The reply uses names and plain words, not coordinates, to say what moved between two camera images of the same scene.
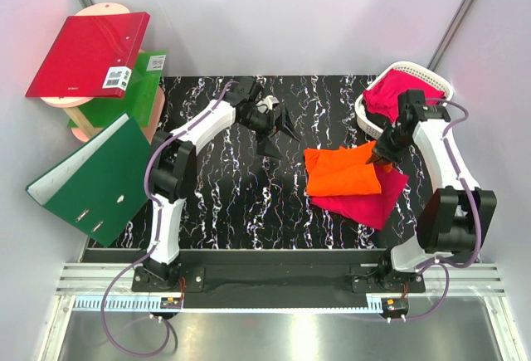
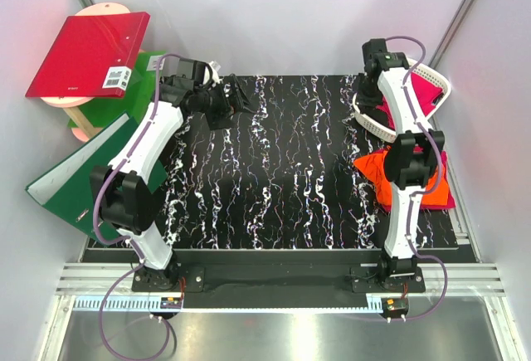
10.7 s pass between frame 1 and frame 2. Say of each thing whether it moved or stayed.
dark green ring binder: stayed
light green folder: stayed
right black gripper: moved
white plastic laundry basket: stayed
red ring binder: stayed
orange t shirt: moved
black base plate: stayed
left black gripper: moved
